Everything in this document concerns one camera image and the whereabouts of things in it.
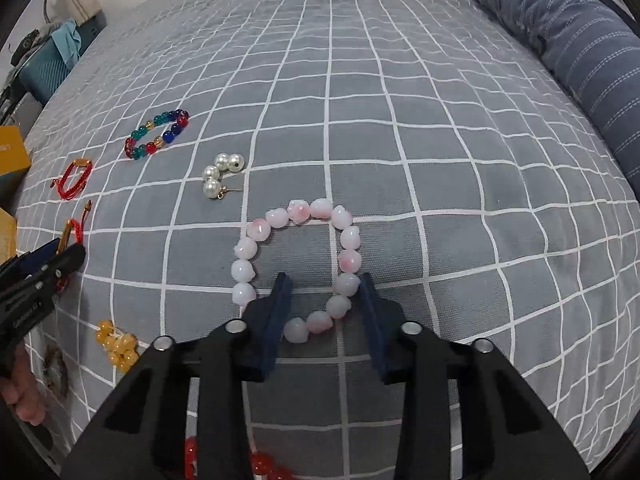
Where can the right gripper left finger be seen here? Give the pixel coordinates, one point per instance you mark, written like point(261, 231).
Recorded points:
point(242, 350)

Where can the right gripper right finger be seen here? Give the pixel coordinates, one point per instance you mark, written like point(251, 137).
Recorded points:
point(405, 352)

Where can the red cord bracelet gold tube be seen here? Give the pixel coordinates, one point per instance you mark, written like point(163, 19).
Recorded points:
point(74, 179)

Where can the pearl earrings cluster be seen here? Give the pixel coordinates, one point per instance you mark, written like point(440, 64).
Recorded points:
point(212, 174)

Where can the left hand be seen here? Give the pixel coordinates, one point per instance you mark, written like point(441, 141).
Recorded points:
point(20, 390)

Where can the yellow blue cardboard box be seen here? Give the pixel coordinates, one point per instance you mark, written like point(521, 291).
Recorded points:
point(14, 163)

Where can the teal suitcase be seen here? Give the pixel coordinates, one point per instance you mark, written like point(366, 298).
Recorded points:
point(43, 72)

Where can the light blue cloth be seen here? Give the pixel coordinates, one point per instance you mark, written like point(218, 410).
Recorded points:
point(67, 40)

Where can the grey checked bed sheet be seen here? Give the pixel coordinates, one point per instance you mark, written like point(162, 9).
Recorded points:
point(488, 205)

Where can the blue striped pillow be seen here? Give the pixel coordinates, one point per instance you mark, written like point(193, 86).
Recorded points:
point(594, 55)

